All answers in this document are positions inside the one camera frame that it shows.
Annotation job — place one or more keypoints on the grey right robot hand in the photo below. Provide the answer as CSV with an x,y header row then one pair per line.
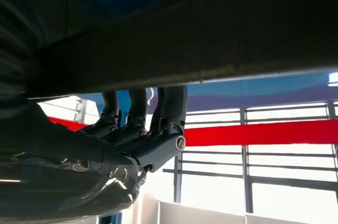
x,y
66,180

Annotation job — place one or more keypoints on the long red barrier belt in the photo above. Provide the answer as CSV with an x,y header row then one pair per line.
x,y
264,133

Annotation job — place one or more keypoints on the dark window frame grid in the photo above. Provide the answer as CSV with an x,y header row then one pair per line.
x,y
247,180

